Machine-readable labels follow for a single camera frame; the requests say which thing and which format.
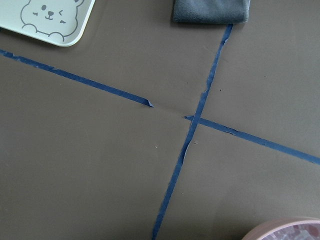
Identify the grey folded cloth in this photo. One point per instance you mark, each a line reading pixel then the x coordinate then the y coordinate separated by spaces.
pixel 211 11

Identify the cream bear tray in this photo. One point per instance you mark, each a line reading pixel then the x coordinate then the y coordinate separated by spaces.
pixel 58 22

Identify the pink bowl of ice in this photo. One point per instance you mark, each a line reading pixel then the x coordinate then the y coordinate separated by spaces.
pixel 292 228

